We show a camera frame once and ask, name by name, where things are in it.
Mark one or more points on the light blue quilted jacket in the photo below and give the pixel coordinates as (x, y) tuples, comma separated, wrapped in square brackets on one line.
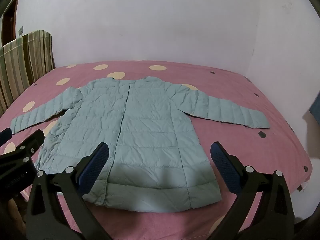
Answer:
[(145, 130)]

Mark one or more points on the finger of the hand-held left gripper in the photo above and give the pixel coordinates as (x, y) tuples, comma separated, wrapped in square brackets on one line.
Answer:
[(32, 142), (5, 135)]

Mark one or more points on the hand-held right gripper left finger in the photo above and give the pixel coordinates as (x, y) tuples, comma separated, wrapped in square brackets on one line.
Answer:
[(97, 165)]

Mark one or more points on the brown wooden door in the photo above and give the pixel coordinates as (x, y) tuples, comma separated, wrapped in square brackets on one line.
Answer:
[(10, 17)]

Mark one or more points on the person's left hand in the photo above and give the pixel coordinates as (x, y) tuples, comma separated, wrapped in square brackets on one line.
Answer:
[(16, 212)]

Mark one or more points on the dark blue cloth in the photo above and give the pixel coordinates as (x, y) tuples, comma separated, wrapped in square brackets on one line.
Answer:
[(315, 110)]

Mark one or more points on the striped headboard cushion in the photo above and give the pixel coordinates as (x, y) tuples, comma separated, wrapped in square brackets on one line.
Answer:
[(22, 60)]

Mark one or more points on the pink dotted bed sheet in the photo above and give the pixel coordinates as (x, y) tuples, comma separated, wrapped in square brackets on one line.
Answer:
[(250, 160)]

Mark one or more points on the wall switch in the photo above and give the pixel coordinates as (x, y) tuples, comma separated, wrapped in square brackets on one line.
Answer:
[(21, 30)]

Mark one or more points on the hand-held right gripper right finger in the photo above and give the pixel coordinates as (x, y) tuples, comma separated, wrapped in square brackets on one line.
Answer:
[(222, 165)]

